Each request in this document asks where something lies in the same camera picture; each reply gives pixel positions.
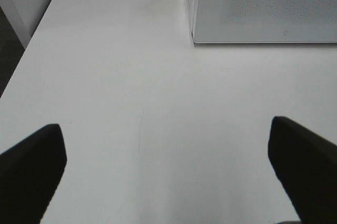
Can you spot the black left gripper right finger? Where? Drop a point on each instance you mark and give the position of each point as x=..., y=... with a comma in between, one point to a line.
x=305, y=165

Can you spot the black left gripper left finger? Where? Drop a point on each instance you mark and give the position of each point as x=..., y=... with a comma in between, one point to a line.
x=31, y=171

